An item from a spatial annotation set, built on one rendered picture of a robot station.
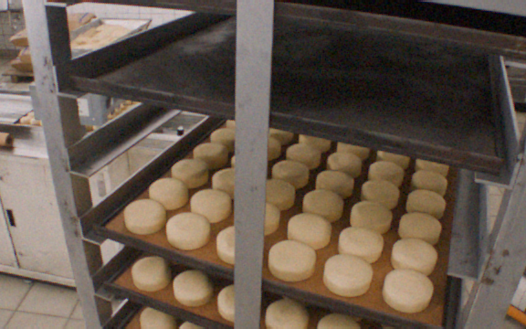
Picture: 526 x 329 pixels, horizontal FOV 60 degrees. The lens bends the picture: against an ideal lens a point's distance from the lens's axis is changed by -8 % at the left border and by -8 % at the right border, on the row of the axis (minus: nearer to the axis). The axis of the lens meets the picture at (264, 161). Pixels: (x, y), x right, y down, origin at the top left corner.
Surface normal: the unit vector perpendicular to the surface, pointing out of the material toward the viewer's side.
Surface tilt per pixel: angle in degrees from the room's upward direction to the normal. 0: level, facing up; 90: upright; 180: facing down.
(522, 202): 90
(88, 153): 90
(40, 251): 90
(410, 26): 90
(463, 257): 0
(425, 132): 0
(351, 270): 0
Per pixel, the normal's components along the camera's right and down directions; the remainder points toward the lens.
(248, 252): -0.37, 0.43
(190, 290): 0.04, -0.88
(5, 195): -0.17, 0.47
